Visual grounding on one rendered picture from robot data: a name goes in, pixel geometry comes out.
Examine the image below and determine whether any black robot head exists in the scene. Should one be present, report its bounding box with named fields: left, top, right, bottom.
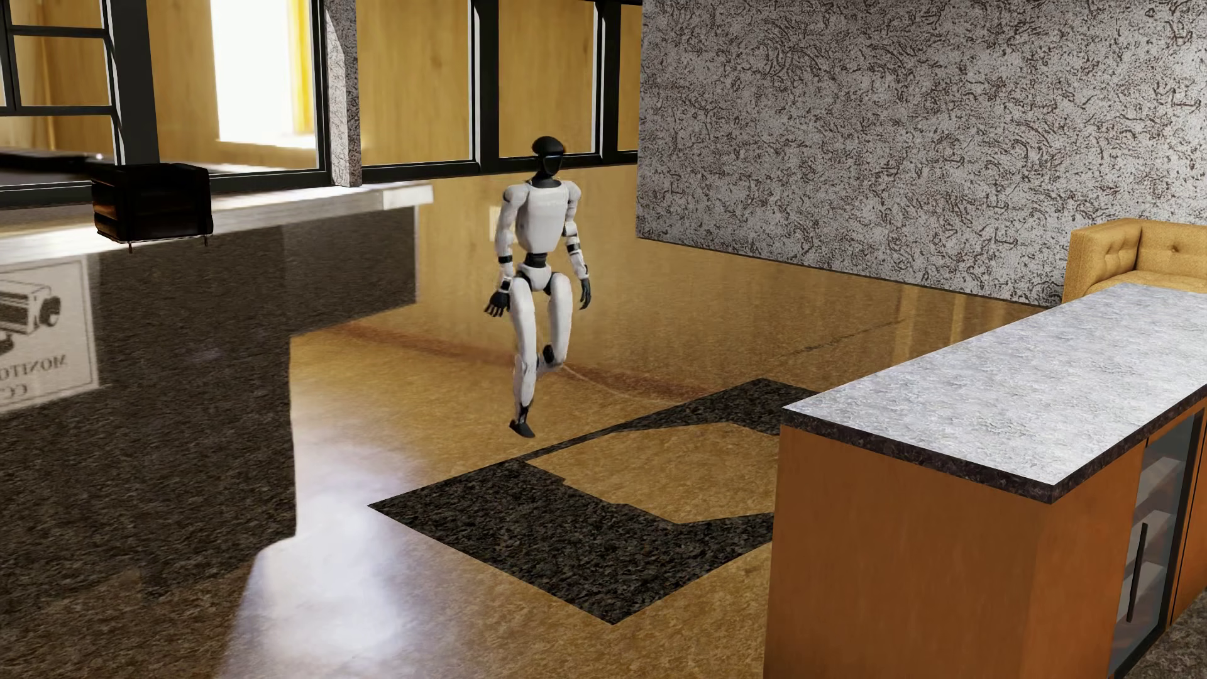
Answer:
left=531, top=136, right=567, bottom=182

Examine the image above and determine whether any wooden counter with granite top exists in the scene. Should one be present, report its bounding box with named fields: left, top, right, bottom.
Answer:
left=764, top=283, right=1207, bottom=679

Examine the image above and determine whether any security camera warning sign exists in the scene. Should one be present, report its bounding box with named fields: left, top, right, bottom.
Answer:
left=0, top=257, right=100, bottom=416

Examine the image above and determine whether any white right robot leg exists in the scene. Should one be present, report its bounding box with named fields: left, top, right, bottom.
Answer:
left=509, top=273, right=550, bottom=439

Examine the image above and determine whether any black box appliance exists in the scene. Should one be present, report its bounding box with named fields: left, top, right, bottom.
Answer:
left=91, top=161, right=215, bottom=248

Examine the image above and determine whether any mustard yellow tufted sofa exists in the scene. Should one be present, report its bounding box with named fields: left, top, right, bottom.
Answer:
left=1062, top=218, right=1207, bottom=305

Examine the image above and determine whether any glass cabinet door black handle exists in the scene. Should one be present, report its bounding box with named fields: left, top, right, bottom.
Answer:
left=1109, top=411, right=1207, bottom=677

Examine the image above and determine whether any white left robot leg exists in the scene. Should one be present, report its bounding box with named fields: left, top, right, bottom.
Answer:
left=537, top=272, right=575, bottom=371

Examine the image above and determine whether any speckled stone pillar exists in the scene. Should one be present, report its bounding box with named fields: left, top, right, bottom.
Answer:
left=323, top=0, right=364, bottom=189

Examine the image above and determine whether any white robot leg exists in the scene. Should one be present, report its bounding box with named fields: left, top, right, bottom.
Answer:
left=537, top=272, right=575, bottom=371
left=509, top=273, right=550, bottom=439

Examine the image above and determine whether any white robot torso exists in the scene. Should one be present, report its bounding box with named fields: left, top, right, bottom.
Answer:
left=514, top=178, right=573, bottom=290

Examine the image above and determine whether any black window frame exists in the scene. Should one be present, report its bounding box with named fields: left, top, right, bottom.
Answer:
left=0, top=0, right=644, bottom=209

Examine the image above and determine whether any dark granite bar ledge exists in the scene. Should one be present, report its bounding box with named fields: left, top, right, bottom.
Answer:
left=0, top=181, right=435, bottom=605

